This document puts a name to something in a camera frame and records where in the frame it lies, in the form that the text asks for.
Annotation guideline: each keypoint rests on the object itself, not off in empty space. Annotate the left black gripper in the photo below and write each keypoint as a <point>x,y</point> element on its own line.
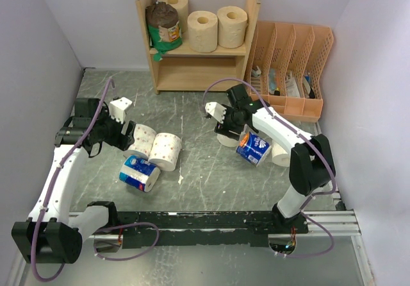
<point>120,140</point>

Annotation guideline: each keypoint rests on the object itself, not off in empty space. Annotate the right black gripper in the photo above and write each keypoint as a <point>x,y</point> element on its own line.
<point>225,129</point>

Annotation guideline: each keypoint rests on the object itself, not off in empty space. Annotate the plain white roll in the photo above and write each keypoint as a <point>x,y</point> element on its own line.
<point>279,156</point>
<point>226,141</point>

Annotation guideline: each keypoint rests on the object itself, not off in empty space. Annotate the blue roll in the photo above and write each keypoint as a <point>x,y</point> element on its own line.
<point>139,173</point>
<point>253,148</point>

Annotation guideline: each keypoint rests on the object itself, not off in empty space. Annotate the beige paper roll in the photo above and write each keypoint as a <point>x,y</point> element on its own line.
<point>232,23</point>
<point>203,31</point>
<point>182,9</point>

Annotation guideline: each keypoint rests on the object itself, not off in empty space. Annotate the green brown paper roll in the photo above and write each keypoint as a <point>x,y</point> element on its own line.
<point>163,28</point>

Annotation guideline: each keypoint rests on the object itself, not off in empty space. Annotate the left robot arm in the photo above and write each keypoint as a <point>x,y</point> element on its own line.
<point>49,235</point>

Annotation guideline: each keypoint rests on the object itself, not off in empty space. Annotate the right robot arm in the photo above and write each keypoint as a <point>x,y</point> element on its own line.
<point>311,165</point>

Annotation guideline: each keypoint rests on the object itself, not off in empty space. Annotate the wooden two-tier shelf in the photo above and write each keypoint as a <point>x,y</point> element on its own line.
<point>184,69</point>

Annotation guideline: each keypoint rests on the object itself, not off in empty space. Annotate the pink dotted roll left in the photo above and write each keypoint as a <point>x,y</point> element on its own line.
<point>143,141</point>

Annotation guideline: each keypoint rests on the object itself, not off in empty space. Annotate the pink dotted roll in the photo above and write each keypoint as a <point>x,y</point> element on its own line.
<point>165,151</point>
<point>143,141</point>

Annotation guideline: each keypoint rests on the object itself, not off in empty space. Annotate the white item in organizer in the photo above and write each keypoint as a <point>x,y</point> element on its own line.
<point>256,72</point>

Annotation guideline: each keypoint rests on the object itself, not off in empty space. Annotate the blue item in organizer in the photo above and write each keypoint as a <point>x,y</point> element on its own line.
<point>273,88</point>

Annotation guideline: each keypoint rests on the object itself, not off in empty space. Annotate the pink dotted roll right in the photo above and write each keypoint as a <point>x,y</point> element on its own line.
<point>165,151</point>

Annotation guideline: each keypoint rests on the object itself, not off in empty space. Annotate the papers in organizer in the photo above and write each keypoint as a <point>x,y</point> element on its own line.
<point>290,82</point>

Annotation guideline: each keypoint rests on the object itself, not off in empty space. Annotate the orange plastic file organizer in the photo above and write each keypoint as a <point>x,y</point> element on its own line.
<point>285,65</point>

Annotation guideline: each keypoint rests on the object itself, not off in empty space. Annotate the dark items in organizer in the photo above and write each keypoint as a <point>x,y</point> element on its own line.
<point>308,90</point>

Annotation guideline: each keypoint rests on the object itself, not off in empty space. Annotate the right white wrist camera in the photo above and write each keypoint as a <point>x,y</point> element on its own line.
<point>216,110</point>

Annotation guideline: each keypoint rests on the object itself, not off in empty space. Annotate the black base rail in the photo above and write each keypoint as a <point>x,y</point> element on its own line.
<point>253,228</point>

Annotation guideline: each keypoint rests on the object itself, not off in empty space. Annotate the aluminium extrusion rail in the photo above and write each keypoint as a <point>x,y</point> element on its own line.
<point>326,214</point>

